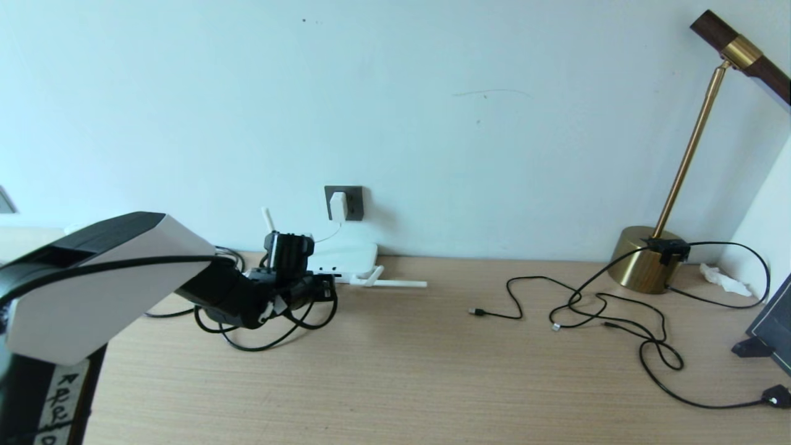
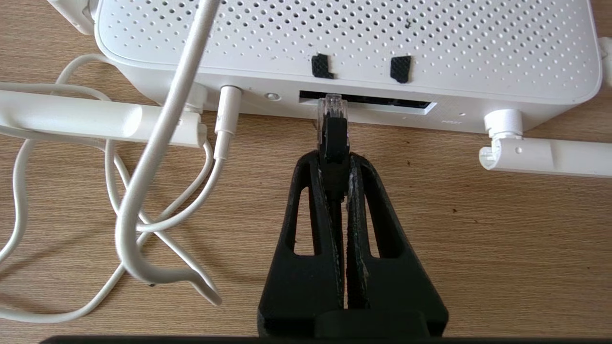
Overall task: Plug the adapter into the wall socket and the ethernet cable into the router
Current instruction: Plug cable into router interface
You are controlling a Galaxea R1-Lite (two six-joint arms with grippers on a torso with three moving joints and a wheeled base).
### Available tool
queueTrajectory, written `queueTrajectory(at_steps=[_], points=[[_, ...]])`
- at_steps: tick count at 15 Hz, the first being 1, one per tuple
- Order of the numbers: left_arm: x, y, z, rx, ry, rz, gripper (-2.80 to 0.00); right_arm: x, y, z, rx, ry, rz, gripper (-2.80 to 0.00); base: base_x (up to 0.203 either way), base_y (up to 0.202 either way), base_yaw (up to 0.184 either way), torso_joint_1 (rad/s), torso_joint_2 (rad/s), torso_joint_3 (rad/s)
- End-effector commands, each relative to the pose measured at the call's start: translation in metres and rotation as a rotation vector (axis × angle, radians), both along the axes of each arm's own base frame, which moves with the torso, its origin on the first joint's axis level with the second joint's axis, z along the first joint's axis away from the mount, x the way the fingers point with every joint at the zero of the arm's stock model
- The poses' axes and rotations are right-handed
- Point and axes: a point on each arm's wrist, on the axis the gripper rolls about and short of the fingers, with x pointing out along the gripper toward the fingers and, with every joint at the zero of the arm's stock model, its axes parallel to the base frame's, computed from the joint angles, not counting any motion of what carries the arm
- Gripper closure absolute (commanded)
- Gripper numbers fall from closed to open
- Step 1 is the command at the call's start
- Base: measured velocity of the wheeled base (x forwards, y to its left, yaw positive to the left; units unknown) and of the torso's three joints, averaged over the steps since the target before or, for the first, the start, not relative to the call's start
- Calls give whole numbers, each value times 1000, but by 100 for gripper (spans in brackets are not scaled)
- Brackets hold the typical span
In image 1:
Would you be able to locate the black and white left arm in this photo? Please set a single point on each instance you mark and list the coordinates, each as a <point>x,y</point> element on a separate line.
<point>93,290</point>

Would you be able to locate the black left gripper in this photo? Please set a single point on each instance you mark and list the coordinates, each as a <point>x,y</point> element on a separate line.
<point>287,296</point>

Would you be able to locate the black adapter block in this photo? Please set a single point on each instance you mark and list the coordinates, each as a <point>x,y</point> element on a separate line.
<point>668,249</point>

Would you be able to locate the grey wall power socket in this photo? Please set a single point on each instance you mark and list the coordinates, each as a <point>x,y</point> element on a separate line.
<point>355,204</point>

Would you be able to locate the white power adapter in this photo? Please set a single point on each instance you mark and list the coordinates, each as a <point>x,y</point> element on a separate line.
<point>338,206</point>

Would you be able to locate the white router with antennas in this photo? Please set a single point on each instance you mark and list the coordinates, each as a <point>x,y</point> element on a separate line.
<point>364,256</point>

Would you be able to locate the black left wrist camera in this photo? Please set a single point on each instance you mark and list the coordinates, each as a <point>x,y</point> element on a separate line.
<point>289,253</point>

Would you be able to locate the beige upholstered furniture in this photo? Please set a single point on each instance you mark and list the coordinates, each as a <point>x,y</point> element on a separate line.
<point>25,238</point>

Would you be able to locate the crumpled white tissue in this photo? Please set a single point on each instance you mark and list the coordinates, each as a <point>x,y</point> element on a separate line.
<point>724,280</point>

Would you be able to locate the brass desk lamp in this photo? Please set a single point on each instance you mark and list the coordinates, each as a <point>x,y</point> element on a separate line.
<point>642,267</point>

